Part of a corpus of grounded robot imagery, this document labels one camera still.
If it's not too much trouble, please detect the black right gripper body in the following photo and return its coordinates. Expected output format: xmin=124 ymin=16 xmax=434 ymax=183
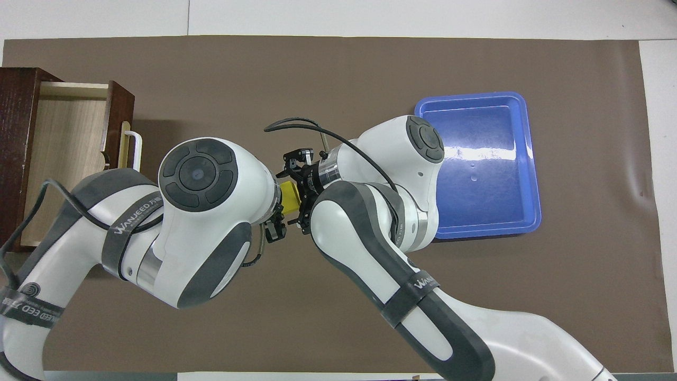
xmin=298 ymin=161 xmax=325 ymax=213

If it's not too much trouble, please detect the yellow cube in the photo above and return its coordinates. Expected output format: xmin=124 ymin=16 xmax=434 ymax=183
xmin=279 ymin=181 xmax=301 ymax=215

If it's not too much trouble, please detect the wooden drawer with white handle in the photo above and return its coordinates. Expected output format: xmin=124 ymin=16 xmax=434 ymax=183
xmin=19 ymin=79 xmax=143 ymax=249

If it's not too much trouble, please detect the brown table mat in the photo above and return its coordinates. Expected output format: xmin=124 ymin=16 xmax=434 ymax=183
xmin=0 ymin=35 xmax=675 ymax=374

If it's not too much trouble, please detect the blue plastic tray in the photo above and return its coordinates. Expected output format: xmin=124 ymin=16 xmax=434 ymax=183
xmin=414 ymin=91 xmax=542 ymax=240

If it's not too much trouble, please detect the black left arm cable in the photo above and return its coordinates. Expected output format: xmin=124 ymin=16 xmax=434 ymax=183
xmin=0 ymin=179 xmax=164 ymax=289

